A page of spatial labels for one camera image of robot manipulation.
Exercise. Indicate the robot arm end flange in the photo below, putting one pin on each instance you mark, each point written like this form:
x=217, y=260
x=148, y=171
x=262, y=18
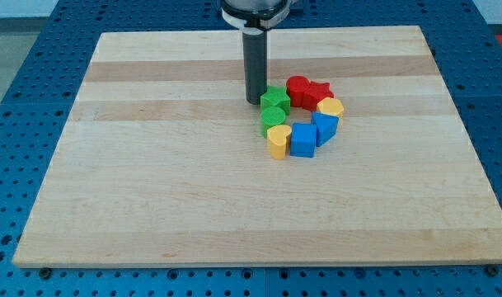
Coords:
x=255, y=14

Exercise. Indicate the blue triangle block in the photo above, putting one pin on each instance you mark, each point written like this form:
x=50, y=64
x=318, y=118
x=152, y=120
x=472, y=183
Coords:
x=326, y=126

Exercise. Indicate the yellow heart block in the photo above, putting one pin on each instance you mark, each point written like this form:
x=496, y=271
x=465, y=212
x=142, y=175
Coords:
x=278, y=141

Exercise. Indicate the green cylinder block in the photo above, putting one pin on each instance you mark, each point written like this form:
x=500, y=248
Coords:
x=270, y=117

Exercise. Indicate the blue cube block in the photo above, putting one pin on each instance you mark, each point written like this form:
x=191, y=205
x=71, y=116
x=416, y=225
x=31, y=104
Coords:
x=303, y=140

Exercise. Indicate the green star block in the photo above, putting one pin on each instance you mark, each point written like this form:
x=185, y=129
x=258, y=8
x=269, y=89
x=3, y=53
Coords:
x=276, y=97

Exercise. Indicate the red cylinder block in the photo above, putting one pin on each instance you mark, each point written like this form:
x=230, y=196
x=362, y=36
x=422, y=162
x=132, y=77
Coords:
x=296, y=87

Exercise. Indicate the red star block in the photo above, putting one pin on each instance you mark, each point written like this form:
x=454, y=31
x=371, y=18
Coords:
x=316, y=92

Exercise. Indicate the yellow hexagon block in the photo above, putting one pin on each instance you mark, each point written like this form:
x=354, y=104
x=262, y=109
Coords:
x=331, y=106

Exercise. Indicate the wooden board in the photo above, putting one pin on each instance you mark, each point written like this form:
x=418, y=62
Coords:
x=162, y=163

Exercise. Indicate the dark grey cylindrical pointer tool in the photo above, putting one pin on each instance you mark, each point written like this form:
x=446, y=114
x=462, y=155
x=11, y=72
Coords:
x=254, y=44

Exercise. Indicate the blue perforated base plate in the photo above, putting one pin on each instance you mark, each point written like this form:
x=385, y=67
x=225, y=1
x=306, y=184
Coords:
x=36, y=105

